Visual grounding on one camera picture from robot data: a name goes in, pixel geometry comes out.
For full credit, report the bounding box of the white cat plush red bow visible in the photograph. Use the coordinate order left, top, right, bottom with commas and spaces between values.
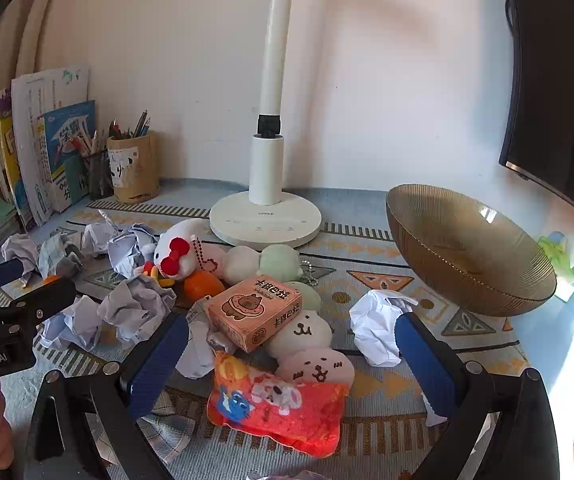
153, 219, 228, 281

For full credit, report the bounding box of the black monitor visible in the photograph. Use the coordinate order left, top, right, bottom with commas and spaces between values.
498, 0, 574, 233

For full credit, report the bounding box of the amber ribbed glass bowl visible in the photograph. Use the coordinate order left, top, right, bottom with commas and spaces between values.
386, 184, 558, 317

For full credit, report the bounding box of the red snack packet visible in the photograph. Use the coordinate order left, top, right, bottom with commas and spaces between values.
206, 351, 350, 458

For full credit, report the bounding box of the bamboo pen holder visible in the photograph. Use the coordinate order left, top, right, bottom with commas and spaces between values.
108, 130, 162, 205

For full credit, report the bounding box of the black mesh pen holder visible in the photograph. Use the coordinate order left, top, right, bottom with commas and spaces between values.
83, 150, 115, 201

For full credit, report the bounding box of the red yellow fries plush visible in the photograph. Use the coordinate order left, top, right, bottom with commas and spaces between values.
134, 260, 175, 288

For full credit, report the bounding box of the plain dango plush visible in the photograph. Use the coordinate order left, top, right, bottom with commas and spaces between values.
222, 243, 318, 286

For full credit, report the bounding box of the crumpled white paper ball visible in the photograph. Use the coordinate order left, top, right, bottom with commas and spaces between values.
349, 289, 418, 367

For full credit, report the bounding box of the blue cover workbook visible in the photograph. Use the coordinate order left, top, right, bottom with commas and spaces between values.
37, 100, 96, 213

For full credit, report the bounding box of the bunch of dark pens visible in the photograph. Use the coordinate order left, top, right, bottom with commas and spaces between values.
108, 110, 152, 140

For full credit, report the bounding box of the dango plush with drawn faces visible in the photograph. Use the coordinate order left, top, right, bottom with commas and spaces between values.
266, 282, 357, 386

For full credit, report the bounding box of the white desk lamp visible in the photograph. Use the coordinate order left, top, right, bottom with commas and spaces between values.
209, 0, 324, 250

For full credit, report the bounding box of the small orange cardboard box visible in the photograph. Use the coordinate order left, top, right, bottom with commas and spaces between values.
207, 274, 303, 353

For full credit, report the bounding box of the beige curtain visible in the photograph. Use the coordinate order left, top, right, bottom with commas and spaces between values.
0, 0, 68, 211

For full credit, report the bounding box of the pile of paper balls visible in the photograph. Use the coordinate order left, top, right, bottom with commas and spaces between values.
0, 210, 228, 466

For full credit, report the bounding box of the bunch of coloured pencils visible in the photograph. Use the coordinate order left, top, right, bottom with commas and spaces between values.
67, 130, 108, 158

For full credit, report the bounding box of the green tissue packet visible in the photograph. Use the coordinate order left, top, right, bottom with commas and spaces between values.
537, 232, 574, 303

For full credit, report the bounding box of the patterned woven table mat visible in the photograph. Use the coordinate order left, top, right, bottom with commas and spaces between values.
0, 177, 574, 480

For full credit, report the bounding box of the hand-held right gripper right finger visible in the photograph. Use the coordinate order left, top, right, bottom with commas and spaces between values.
393, 311, 574, 480

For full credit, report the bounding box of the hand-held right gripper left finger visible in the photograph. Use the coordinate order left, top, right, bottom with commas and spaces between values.
24, 314, 190, 480

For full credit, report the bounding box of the yellow cover book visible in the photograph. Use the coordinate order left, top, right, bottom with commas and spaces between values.
0, 89, 30, 226

